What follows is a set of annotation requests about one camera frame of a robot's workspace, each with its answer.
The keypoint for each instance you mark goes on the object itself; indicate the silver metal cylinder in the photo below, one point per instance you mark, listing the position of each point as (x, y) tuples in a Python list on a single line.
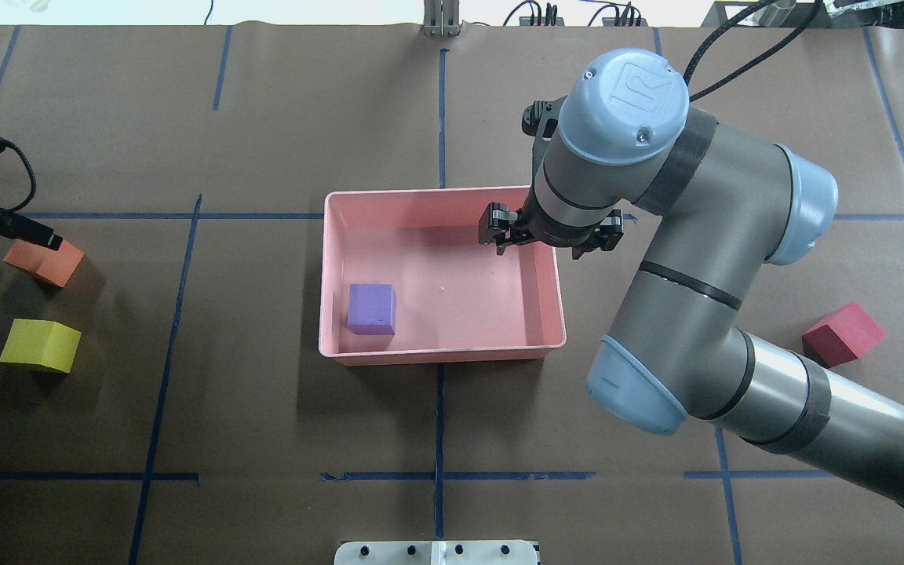
[(774, 14)]

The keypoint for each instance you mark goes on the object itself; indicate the black power connector left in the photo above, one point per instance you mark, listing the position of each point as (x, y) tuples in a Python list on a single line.
[(534, 14)]

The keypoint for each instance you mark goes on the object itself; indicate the black box with label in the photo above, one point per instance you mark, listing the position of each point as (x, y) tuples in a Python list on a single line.
[(722, 11)]

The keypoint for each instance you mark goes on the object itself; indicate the black power connector right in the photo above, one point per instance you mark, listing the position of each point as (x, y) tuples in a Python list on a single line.
[(616, 14)]

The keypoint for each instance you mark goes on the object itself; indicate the black power connector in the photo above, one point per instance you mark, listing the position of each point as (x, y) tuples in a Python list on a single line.
[(534, 14), (616, 14)]

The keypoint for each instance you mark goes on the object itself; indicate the purple foam block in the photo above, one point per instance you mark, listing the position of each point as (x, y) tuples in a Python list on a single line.
[(372, 309)]

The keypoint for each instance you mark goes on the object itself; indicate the yellow-green foam block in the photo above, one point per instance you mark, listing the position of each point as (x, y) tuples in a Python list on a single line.
[(41, 345)]

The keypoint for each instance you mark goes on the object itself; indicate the aluminium frame post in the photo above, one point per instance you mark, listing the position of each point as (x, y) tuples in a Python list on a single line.
[(441, 18)]

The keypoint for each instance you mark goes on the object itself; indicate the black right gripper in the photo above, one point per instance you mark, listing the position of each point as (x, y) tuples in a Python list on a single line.
[(555, 236)]

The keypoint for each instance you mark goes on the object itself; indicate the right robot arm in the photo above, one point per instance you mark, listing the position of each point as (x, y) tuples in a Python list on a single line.
[(729, 203)]

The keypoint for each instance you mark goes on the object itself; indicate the orange foam block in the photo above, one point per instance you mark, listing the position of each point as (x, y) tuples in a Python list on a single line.
[(53, 267)]

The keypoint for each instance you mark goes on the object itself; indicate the pink plastic bin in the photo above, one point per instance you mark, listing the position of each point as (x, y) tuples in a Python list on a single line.
[(456, 301)]

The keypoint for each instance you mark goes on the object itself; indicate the brown paper table cover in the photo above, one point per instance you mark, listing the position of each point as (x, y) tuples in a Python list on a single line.
[(199, 422)]

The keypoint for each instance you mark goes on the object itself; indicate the red foam block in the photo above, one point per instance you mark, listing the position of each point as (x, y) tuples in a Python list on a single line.
[(842, 336)]

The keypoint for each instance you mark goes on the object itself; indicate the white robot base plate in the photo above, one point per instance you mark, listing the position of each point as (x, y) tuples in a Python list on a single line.
[(510, 551)]

